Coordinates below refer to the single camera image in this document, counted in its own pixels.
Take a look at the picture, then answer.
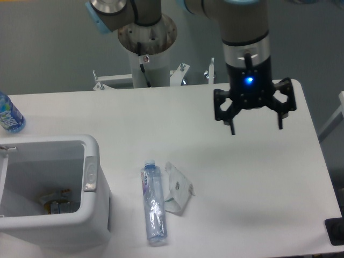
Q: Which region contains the white plastic trash can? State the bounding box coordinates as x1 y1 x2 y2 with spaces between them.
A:
1 135 111 247

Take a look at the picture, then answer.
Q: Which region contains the clear plastic bottle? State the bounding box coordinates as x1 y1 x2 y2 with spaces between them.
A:
141 159 168 247

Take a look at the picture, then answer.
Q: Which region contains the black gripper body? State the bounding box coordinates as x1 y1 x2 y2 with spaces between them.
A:
226 58 275 110

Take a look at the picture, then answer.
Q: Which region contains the black cable on pedestal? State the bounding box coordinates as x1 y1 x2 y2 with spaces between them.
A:
137 41 152 88

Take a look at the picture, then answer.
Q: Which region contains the black clamp at table edge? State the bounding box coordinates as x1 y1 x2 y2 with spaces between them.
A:
325 217 343 246

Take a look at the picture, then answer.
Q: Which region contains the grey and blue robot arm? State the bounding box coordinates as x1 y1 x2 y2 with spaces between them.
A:
85 1 297 127

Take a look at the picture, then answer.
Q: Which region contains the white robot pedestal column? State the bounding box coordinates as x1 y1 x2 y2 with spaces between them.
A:
117 13 178 89

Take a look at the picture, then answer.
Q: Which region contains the blue labelled water bottle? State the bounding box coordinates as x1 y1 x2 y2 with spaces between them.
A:
1 92 26 133

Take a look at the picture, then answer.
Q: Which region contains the white frame at right edge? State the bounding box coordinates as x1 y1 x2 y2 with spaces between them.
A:
318 91 343 142

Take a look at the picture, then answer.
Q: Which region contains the white pedestal base frame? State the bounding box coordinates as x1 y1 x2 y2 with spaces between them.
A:
92 57 217 91

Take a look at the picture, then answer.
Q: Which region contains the white plastic wrapper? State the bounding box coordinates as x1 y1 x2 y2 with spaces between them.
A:
164 162 195 214

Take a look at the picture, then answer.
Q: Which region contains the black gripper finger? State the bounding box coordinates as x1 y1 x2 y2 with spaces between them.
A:
267 77 297 130
213 89 242 135

